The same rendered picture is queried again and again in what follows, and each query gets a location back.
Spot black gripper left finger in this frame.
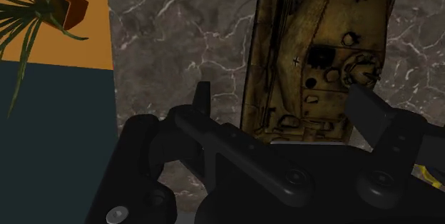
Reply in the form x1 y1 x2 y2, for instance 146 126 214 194
84 81 315 224

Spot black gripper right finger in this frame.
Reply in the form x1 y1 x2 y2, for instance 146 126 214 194
344 83 445 210

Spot small yellow and black object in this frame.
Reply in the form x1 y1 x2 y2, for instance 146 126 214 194
414 163 445 191

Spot olive yellow toy tank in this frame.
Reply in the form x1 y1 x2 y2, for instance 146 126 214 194
240 0 406 146

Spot green plant in brown pot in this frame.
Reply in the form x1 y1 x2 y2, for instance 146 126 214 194
0 0 90 119

